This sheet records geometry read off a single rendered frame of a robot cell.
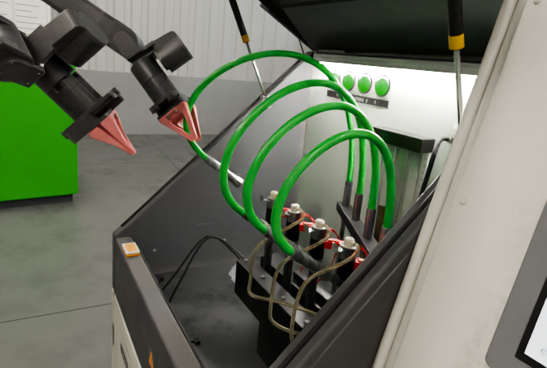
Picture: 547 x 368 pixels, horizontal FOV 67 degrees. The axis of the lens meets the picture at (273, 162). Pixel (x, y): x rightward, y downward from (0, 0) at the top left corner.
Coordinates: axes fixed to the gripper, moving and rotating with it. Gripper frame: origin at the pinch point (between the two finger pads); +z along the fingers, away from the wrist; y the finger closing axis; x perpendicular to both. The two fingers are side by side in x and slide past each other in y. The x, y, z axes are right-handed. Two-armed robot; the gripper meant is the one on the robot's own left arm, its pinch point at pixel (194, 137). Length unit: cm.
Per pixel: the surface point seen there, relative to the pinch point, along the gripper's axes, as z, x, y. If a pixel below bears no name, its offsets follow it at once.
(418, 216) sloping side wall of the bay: 34.5, -25.5, -24.3
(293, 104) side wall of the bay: 1.9, -20.6, 35.0
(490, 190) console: 35, -34, -32
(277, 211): 22.1, -10.4, -28.7
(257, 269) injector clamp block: 30.6, 6.1, 1.6
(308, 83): 7.6, -25.1, -11.4
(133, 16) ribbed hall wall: -337, 98, 532
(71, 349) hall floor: 22, 132, 95
